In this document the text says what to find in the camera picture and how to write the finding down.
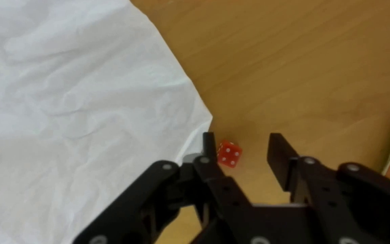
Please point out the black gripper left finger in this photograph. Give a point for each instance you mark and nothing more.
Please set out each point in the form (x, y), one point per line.
(153, 201)

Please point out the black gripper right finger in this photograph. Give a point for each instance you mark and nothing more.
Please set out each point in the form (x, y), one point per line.
(348, 205)

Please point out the red dice block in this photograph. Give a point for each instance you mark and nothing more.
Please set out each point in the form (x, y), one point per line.
(229, 153)

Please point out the white paper towel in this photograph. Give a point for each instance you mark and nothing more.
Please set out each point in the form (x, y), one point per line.
(89, 96)

